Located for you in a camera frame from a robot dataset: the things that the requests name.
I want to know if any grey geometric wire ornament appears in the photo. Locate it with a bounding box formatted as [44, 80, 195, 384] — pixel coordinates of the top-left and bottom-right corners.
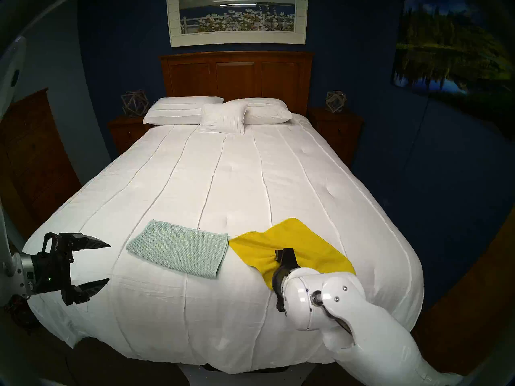
[121, 89, 149, 118]
[325, 90, 347, 113]

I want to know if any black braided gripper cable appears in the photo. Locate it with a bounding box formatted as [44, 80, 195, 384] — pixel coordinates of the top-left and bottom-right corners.
[39, 233, 55, 258]

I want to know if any white bed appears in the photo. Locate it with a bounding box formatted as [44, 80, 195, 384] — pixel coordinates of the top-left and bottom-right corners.
[20, 112, 425, 374]

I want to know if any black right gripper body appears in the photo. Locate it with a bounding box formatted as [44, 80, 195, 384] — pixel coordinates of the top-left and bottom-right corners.
[272, 255, 301, 302]

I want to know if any dark floor cable bundle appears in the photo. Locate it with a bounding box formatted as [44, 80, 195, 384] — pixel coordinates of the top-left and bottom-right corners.
[4, 295, 41, 333]

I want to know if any long white pillow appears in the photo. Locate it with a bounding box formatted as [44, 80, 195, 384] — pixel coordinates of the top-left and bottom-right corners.
[224, 98, 293, 125]
[143, 96, 224, 125]

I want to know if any mint green hand towel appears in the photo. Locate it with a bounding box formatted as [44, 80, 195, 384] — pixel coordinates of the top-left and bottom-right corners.
[126, 220, 229, 278]

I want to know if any brown wooden nightstand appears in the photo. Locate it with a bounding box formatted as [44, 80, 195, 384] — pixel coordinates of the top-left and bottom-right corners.
[107, 115, 151, 156]
[307, 107, 364, 168]

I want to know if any brown wooden headboard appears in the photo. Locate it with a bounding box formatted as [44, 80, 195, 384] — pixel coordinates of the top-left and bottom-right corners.
[158, 51, 315, 116]

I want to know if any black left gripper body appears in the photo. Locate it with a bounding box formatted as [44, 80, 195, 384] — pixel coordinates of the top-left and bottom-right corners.
[30, 232, 76, 295]

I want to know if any forest lake wall poster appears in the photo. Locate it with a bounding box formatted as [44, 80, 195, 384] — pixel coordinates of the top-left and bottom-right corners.
[390, 0, 515, 140]

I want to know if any brown wooden dresser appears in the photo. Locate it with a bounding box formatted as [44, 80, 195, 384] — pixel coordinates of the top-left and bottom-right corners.
[0, 88, 82, 237]

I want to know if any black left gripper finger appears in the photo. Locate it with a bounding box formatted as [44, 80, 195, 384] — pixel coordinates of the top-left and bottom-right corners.
[62, 277, 110, 306]
[69, 233, 111, 251]

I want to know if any yellow hand towel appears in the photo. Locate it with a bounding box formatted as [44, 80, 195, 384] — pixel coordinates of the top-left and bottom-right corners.
[229, 218, 356, 289]

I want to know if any framed flower seascape picture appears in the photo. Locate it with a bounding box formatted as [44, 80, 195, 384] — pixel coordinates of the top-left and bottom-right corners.
[166, 0, 309, 48]

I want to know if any small square white pillow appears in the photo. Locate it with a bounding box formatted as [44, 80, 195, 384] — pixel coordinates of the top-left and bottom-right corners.
[197, 103, 248, 136]

